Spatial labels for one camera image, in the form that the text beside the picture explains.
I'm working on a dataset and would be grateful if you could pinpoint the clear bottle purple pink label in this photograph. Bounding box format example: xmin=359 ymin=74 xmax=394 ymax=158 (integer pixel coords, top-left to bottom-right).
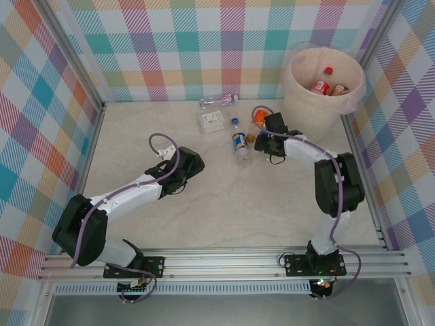
xmin=198 ymin=94 xmax=239 ymax=110

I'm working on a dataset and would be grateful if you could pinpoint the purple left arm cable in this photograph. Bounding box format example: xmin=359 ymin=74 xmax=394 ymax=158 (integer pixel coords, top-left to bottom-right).
xmin=69 ymin=132 xmax=181 ymax=304

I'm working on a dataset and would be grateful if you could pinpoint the white slotted cable duct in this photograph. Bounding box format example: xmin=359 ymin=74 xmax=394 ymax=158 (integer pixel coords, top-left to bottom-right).
xmin=53 ymin=280 xmax=313 ymax=297

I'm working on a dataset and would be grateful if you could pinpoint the flattened clear container white label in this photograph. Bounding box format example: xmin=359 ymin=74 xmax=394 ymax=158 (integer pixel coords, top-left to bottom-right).
xmin=198 ymin=110 xmax=228 ymax=135

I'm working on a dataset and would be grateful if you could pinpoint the small circuit board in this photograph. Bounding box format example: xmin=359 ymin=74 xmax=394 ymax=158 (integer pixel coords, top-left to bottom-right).
xmin=116 ymin=280 xmax=150 ymax=295
xmin=311 ymin=277 xmax=337 ymax=295

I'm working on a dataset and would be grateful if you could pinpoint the red label cola bottle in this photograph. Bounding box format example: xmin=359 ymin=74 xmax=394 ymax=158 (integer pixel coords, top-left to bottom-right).
xmin=311 ymin=67 xmax=334 ymax=96

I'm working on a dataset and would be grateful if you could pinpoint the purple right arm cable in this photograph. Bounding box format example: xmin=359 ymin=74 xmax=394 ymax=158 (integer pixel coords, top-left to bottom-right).
xmin=251 ymin=105 xmax=362 ymax=302

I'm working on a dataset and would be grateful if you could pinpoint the blue yellow label bottle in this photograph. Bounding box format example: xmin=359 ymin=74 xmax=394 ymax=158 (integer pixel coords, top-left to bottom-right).
xmin=230 ymin=117 xmax=254 ymax=168

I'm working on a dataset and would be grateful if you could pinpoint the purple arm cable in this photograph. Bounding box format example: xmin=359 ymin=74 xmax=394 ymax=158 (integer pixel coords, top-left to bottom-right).
xmin=69 ymin=132 xmax=181 ymax=304
xmin=251 ymin=105 xmax=362 ymax=302

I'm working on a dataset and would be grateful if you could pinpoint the aluminium frame post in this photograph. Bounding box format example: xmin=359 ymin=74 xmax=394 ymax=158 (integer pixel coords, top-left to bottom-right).
xmin=359 ymin=0 xmax=408 ymax=69
xmin=40 ymin=0 xmax=107 ymax=115

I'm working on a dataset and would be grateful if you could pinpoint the aluminium table edge rail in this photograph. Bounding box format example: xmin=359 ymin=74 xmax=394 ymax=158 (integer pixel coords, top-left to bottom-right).
xmin=77 ymin=103 xmax=107 ymax=198

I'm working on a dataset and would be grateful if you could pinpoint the long aluminium base rail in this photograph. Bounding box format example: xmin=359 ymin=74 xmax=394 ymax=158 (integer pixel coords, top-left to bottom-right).
xmin=39 ymin=247 xmax=413 ymax=282

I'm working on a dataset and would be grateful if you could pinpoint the beige round bin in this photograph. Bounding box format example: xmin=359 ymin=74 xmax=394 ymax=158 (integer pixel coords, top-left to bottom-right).
xmin=281 ymin=42 xmax=367 ymax=143

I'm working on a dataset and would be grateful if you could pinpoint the orange bottle brown cap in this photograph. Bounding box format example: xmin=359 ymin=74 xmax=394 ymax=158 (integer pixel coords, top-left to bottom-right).
xmin=246 ymin=107 xmax=270 ymax=143

